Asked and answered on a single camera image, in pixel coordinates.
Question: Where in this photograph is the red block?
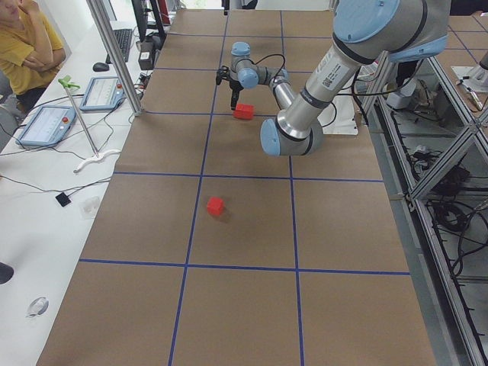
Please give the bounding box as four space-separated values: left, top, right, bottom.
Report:
206 197 225 217
233 104 247 119

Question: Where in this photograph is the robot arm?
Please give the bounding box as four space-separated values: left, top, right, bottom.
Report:
216 0 451 156

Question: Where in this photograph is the black keyboard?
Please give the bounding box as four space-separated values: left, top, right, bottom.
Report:
113 28 133 62

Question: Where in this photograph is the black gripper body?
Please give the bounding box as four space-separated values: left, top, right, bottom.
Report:
230 80 243 98

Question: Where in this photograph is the person in yellow shirt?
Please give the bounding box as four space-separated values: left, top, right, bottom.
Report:
1 1 66 112

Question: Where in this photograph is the small black square device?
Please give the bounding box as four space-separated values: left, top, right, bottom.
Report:
55 192 72 207

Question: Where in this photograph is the black box with label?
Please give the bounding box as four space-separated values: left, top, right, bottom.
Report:
137 36 162 71

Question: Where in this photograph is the aluminium frame post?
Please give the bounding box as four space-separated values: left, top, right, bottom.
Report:
86 0 143 116

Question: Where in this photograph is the far teach pendant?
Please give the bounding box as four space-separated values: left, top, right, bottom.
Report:
79 76 125 112

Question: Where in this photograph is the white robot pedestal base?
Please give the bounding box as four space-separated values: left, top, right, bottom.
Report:
318 96 358 136

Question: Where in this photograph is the white rod stand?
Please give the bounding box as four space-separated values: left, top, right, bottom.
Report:
73 149 121 174

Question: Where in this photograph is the clear tape roll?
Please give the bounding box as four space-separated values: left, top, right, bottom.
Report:
26 297 50 318

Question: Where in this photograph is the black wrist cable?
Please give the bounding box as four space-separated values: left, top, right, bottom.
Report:
251 53 339 129

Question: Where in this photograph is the aluminium truss frame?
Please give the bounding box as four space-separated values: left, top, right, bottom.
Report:
364 47 487 365

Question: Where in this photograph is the green tipped metal rod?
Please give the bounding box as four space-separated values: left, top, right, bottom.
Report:
58 75 99 157

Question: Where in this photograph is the black computer mouse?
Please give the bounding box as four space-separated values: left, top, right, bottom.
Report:
92 63 110 72

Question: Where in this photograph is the teach pendant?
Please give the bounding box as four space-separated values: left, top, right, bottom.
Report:
79 76 125 112
16 105 76 149

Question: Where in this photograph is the near teach pendant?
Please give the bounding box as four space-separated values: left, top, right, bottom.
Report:
16 105 76 149

